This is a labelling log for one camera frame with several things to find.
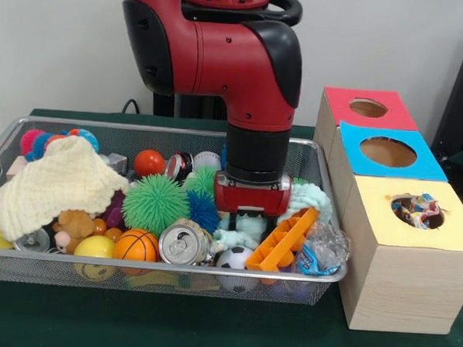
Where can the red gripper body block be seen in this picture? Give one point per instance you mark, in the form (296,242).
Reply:
(253,198)

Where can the mint green waffle cloth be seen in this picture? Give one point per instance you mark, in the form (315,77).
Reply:
(240,228)

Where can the white colourful spotted cloth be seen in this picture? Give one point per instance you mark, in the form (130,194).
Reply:
(420,210)

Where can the cream waffle cloth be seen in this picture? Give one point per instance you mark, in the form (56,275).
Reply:
(60,184)

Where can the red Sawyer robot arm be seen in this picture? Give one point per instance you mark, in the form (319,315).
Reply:
(222,49)

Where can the wooden three-hole box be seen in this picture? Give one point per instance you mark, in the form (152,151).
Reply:
(404,284)

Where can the clear mesh bin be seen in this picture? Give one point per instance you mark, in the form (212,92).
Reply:
(25,267)

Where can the orange plastic gear toy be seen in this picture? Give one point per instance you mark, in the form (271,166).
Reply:
(284,242)

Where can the small soccer ball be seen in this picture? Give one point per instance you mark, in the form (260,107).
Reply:
(235,259)

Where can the clear plastic packet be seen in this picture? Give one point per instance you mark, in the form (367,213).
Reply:
(321,248)

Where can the silver drink can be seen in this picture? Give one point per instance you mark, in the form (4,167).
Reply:
(183,245)

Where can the green spiky ball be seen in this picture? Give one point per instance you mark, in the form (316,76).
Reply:
(156,204)

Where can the red-orange ball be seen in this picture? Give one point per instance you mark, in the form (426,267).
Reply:
(149,162)

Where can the small orange basketball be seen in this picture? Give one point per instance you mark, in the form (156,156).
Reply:
(137,246)

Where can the yellow ball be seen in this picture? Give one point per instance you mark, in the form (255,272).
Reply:
(95,247)

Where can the small brown teddy bear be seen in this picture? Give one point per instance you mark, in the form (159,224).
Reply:
(76,224)

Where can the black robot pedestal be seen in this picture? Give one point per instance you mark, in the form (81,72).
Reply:
(294,10)

